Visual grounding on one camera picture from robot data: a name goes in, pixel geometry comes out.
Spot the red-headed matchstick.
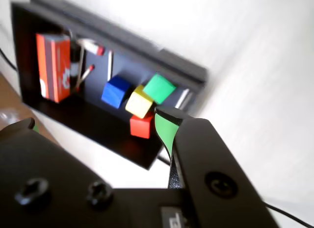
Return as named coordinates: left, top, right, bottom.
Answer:
left=73, top=64, right=96, bottom=92

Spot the blue wooden cube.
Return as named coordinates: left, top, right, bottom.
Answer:
left=101, top=75, right=132, bottom=109

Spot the orange matchbox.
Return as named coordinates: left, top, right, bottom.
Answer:
left=35, top=33, right=72, bottom=104

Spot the green wooden cube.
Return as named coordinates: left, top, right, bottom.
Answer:
left=142, top=73, right=178, bottom=105

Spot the red wooden cube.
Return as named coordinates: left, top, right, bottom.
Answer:
left=130, top=112, right=154, bottom=140

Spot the pale wooden stick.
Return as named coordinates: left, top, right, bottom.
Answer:
left=175, top=88, right=194, bottom=110
left=107, top=49, right=114, bottom=81

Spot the yellow wooden cube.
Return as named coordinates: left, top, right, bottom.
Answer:
left=125, top=84, right=154, bottom=119

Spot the black cardboard box tray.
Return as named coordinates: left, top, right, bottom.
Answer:
left=11, top=2, right=207, bottom=170

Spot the white marker with red cap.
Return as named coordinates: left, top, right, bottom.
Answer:
left=77, top=38, right=106, bottom=56

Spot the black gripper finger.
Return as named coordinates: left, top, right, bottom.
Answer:
left=154, top=107, right=281, bottom=228
left=0, top=117, right=116, bottom=228

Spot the thick black power cable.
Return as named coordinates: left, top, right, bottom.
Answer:
left=0, top=48, right=314, bottom=228

